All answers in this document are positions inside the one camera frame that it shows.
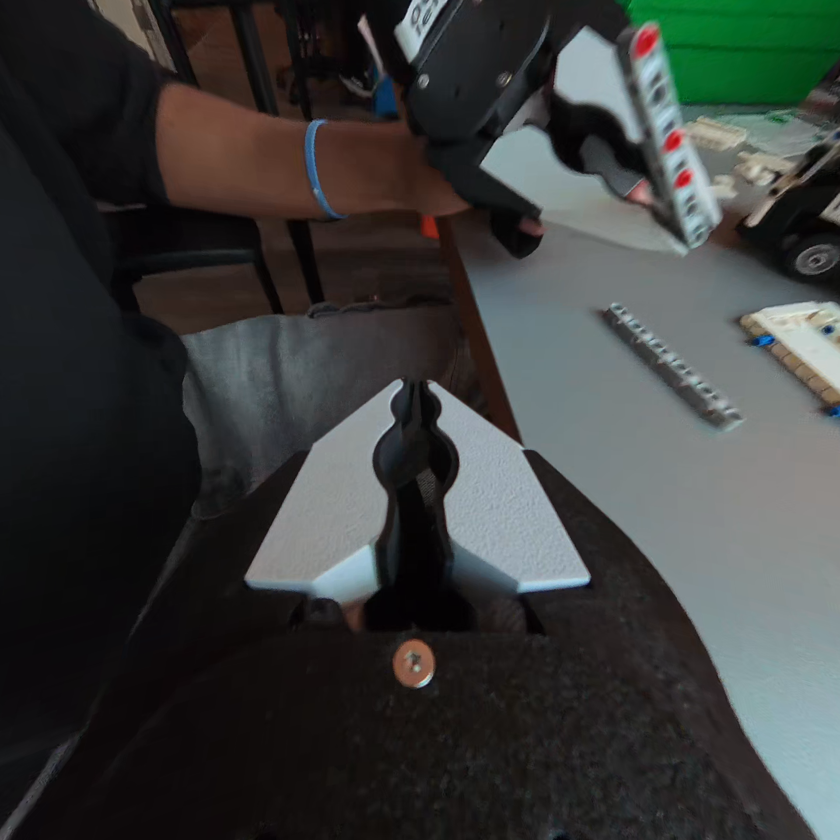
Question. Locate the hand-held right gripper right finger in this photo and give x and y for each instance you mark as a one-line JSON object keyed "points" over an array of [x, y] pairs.
{"points": [[512, 518]]}

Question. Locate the plain grey lego beam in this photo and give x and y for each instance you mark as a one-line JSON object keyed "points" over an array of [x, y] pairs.
{"points": [[669, 364]]}

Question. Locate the black chair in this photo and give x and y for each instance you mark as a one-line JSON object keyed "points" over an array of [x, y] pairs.
{"points": [[190, 246]]}

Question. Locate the grey lego beam red pins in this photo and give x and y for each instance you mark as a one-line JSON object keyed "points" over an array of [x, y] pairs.
{"points": [[666, 124]]}

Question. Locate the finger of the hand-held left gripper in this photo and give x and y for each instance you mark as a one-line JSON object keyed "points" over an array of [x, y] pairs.
{"points": [[577, 203], [600, 72]]}

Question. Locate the person's left forearm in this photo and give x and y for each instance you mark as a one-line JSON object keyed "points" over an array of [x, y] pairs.
{"points": [[243, 151]]}

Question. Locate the green storage bin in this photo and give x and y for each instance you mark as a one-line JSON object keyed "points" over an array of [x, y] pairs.
{"points": [[741, 52]]}

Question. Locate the person's left hand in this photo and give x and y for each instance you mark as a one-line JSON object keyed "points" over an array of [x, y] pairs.
{"points": [[387, 170]]}

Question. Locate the small orange object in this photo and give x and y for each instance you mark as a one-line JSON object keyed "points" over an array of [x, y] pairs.
{"points": [[430, 228]]}

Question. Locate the blue wristband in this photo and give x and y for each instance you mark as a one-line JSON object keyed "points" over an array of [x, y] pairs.
{"points": [[315, 174]]}

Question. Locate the person's black shirt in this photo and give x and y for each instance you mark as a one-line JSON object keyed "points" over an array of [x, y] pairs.
{"points": [[65, 328]]}

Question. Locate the pile of white lego pieces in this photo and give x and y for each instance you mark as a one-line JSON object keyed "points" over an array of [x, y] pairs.
{"points": [[718, 131]]}

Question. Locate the white lego truck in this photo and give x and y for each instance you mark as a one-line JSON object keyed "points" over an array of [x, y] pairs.
{"points": [[807, 216]]}

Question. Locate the white lego panel tan edge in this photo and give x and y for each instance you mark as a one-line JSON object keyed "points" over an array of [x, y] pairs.
{"points": [[807, 341]]}

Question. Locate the dark lego set box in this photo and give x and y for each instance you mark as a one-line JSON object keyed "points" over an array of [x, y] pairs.
{"points": [[821, 102]]}

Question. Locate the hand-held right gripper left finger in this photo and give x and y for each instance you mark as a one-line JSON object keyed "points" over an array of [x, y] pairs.
{"points": [[321, 518]]}

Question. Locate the person's leg in grey pants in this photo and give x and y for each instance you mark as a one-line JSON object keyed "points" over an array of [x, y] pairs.
{"points": [[315, 387]]}

